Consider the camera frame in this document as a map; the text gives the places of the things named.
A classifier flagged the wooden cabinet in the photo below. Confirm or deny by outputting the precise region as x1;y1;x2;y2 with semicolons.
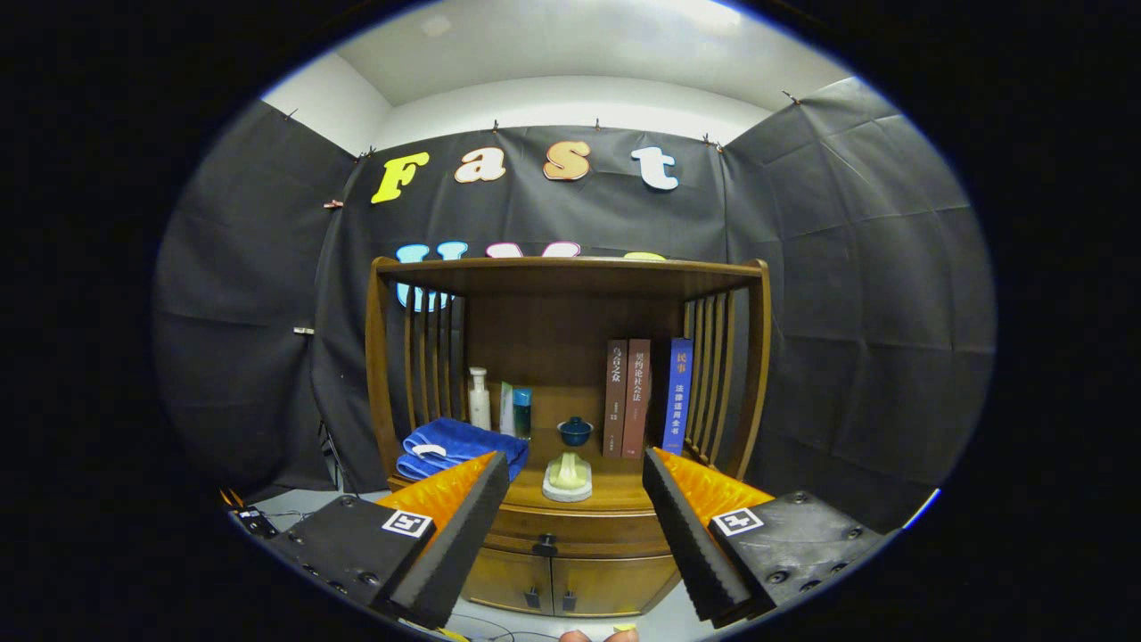
365;256;773;618

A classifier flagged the black backdrop cloth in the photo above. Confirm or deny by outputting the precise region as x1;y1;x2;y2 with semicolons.
152;76;997;536

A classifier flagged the blue towel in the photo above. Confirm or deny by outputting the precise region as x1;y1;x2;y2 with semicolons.
397;417;530;482

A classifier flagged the wooden drawer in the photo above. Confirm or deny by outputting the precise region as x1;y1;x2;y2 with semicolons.
486;504;676;560

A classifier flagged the pale green ornament white base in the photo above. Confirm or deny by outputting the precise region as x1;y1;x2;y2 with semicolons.
542;451;594;503

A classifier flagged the blue book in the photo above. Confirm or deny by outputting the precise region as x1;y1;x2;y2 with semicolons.
662;337;694;457

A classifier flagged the reddish brown book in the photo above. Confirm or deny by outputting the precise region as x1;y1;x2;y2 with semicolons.
621;338;653;459

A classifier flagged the wooden countertop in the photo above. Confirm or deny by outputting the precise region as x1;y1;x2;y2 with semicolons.
388;428;741;514

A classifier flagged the wooden cabinet door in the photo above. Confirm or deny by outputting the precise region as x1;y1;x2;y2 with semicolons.
551;553;683;618
462;546;555;614

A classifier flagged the dark brown book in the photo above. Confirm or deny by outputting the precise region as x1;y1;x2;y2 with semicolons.
603;340;629;459

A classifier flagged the small black device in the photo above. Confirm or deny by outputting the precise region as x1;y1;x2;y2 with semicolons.
227;504;279;539

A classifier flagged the white pump bottle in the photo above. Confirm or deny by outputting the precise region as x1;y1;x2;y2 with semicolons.
468;366;493;432

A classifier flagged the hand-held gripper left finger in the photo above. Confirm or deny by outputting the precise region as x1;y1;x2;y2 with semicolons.
267;450;511;630

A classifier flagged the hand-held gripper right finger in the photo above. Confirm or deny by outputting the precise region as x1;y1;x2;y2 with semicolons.
642;446;892;627

